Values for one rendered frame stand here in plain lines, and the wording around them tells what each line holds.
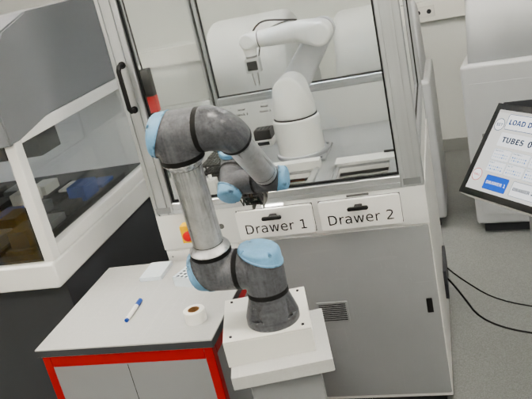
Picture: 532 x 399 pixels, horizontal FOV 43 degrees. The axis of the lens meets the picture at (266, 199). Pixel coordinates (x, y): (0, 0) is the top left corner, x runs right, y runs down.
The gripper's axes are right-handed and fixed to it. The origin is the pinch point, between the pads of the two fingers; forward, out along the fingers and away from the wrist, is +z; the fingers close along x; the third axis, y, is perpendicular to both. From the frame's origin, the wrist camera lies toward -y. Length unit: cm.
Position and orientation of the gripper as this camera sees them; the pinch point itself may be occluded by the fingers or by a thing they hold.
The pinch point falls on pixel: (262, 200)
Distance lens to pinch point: 239.3
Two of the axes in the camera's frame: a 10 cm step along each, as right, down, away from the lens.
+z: 2.9, 5.3, 8.0
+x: 9.5, -1.1, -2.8
